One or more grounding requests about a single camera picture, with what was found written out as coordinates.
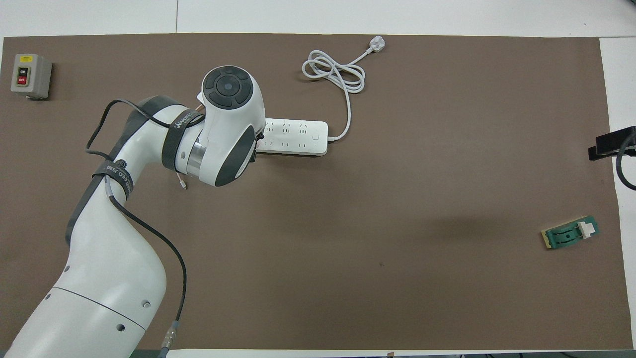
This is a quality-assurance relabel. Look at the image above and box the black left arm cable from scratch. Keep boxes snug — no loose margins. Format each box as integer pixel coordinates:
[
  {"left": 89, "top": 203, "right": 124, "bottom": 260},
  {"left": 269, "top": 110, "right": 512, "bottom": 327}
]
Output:
[{"left": 85, "top": 99, "right": 205, "bottom": 358}]

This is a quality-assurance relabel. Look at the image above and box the white power strip cord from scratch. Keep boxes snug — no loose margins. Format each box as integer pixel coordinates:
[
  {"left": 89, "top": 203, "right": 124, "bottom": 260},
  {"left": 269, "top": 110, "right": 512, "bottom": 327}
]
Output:
[{"left": 302, "top": 36, "right": 387, "bottom": 143}]

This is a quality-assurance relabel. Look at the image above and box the grey on-off switch box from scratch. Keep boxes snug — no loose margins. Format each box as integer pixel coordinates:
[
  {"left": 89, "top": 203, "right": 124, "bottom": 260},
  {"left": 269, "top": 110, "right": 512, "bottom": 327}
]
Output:
[{"left": 10, "top": 53, "right": 53, "bottom": 101}]

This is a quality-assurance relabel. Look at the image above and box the green knife switch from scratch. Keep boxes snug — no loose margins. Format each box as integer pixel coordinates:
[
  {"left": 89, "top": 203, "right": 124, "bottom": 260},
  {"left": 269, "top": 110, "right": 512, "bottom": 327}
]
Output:
[{"left": 541, "top": 215, "right": 600, "bottom": 250}]

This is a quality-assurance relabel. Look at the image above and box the pink charger cable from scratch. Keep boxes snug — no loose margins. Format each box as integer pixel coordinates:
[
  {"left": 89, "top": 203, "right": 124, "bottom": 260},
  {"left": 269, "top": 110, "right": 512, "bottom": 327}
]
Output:
[{"left": 171, "top": 102, "right": 205, "bottom": 190}]

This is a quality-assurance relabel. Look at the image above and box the brown table mat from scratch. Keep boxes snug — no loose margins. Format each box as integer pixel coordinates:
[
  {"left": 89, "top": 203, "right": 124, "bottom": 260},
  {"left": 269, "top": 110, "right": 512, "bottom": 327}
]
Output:
[{"left": 0, "top": 33, "right": 634, "bottom": 351}]

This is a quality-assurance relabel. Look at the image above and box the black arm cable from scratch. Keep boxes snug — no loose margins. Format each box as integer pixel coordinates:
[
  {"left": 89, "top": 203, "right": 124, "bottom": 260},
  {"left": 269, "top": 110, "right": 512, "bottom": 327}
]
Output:
[
  {"left": 85, "top": 99, "right": 205, "bottom": 358},
  {"left": 616, "top": 133, "right": 636, "bottom": 191}
]

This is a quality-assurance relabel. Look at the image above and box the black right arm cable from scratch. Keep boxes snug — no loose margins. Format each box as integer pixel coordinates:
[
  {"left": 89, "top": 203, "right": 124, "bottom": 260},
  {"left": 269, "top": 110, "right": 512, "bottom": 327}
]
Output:
[{"left": 616, "top": 133, "right": 636, "bottom": 191}]

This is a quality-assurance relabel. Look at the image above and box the white power strip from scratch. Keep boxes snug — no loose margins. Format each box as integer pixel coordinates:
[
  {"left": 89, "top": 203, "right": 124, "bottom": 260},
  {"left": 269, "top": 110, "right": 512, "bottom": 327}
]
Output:
[{"left": 257, "top": 118, "right": 329, "bottom": 157}]

